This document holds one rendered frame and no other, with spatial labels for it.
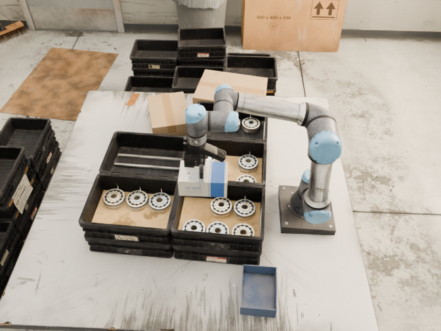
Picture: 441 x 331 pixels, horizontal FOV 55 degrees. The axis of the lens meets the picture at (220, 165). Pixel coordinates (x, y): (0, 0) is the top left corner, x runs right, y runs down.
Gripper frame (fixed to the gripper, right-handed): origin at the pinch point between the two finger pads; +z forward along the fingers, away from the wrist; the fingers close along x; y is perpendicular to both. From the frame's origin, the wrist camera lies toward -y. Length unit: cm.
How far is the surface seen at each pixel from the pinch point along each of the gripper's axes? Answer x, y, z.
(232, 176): -25.6, -12.2, 28.1
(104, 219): 4, 47, 28
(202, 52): -187, 15, 57
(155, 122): -62, 32, 25
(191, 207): -4.7, 6.6, 27.9
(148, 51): -213, 65, 73
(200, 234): 17.0, 0.7, 18.1
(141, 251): 14.9, 28.5, 36.4
